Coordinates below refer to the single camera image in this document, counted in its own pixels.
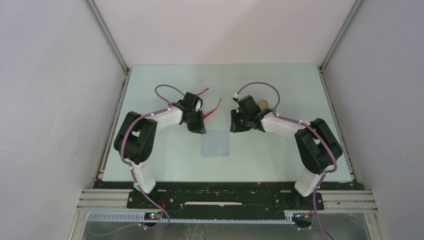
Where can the aluminium frame post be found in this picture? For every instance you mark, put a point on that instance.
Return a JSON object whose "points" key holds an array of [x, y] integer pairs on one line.
{"points": [[107, 35], [353, 12]]}

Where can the brown plaid glasses case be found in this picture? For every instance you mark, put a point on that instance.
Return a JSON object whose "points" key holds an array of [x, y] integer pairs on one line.
{"points": [[263, 106]]}

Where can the left aluminium frame post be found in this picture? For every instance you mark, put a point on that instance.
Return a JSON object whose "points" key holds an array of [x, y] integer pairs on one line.
{"points": [[107, 35]]}

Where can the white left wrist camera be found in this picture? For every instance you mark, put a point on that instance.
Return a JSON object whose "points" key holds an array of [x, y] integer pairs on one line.
{"points": [[198, 105]]}

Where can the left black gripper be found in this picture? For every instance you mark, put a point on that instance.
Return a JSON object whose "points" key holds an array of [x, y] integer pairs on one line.
{"points": [[200, 128]]}

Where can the red sunglasses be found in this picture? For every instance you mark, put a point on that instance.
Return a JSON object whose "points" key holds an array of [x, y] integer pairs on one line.
{"points": [[211, 102]]}

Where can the light blue cleaning cloth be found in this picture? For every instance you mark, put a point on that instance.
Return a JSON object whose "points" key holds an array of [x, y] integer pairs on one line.
{"points": [[215, 143]]}

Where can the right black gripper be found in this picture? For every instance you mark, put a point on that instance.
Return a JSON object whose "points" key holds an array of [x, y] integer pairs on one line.
{"points": [[236, 126]]}

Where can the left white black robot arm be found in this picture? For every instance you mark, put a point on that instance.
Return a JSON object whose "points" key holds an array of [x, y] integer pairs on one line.
{"points": [[136, 136]]}

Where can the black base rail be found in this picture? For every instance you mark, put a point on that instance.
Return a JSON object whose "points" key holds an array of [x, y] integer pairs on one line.
{"points": [[222, 202]]}

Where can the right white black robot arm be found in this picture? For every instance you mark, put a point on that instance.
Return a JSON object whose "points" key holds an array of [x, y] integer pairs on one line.
{"points": [[317, 145]]}

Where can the right aluminium frame post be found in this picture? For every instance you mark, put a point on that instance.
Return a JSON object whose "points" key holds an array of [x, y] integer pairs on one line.
{"points": [[353, 12]]}

